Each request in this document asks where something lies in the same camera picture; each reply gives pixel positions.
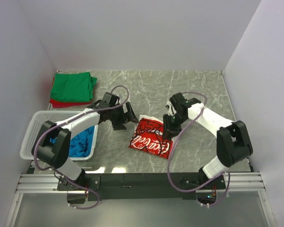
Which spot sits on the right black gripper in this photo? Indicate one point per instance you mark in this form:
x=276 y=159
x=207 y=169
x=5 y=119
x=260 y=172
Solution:
x=171 y=125

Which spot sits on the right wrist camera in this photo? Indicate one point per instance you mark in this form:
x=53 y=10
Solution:
x=171 y=109

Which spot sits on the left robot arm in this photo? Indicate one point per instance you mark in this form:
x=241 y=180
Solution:
x=54 y=139

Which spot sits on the green folded t shirt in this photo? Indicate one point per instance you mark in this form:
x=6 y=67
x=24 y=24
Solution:
x=75 y=88

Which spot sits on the red folded t shirt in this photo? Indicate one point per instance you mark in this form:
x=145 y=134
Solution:
x=58 y=104

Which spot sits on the white plastic basket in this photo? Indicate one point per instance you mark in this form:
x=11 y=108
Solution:
x=55 y=116

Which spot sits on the white t shirt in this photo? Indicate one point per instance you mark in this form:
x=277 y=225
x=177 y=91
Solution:
x=148 y=137

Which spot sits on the blue t shirt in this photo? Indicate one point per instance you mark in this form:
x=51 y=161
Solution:
x=81 y=144

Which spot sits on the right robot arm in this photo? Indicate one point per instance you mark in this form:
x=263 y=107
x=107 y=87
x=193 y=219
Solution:
x=232 y=138

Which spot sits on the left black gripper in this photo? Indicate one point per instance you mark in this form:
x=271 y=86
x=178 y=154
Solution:
x=122 y=116

